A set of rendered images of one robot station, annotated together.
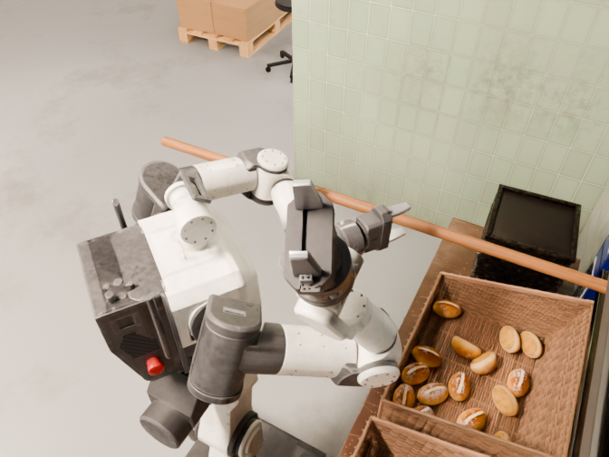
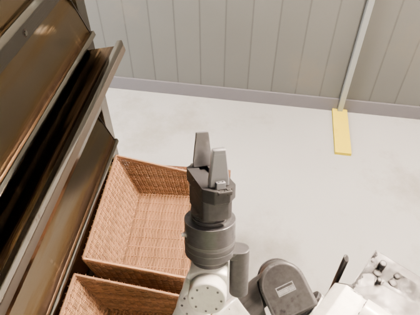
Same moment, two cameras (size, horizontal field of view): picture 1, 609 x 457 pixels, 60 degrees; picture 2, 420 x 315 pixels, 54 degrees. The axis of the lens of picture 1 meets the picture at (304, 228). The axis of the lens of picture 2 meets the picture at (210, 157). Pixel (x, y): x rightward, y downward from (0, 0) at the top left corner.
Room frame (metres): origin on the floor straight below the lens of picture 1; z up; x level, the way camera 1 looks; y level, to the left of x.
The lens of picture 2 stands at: (0.83, -0.18, 2.19)
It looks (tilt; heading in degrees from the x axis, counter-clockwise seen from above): 45 degrees down; 158
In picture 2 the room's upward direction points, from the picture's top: straight up
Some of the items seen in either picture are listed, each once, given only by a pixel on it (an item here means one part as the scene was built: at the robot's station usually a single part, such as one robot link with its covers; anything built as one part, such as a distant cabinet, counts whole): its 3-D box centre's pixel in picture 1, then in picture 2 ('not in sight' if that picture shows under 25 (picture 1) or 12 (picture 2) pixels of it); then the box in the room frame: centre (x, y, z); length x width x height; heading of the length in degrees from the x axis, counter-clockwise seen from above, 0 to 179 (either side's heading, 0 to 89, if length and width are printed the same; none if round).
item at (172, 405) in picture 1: (194, 378); not in sight; (0.63, 0.26, 1.00); 0.28 x 0.13 x 0.18; 151
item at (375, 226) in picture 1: (361, 234); not in sight; (0.84, -0.13, 1.28); 0.12 x 0.10 x 0.13; 116
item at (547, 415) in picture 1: (486, 363); not in sight; (0.84, -0.55, 0.72); 0.56 x 0.49 x 0.28; 152
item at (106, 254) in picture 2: not in sight; (159, 222); (-0.22, 0.02, 0.72); 0.56 x 0.49 x 0.28; 154
